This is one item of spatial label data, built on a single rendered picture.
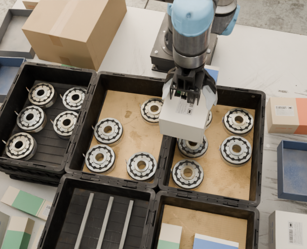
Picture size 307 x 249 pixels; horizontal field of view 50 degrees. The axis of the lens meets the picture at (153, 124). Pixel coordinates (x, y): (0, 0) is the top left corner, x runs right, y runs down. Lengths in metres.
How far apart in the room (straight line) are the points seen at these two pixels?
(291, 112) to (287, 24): 1.48
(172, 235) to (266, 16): 2.10
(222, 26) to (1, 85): 1.00
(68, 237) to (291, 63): 1.14
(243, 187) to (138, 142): 0.39
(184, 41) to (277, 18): 2.16
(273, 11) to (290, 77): 1.36
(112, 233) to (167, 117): 0.43
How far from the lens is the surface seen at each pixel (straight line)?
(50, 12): 1.54
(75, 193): 1.14
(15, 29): 1.84
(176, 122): 0.85
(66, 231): 1.12
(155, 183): 1.00
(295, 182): 1.31
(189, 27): 0.62
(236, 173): 1.13
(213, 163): 1.13
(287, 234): 1.16
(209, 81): 0.82
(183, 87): 0.76
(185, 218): 1.07
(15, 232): 1.26
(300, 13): 2.86
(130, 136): 1.18
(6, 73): 1.67
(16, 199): 1.29
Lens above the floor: 1.88
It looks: 62 degrees down
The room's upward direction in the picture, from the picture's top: 8 degrees counter-clockwise
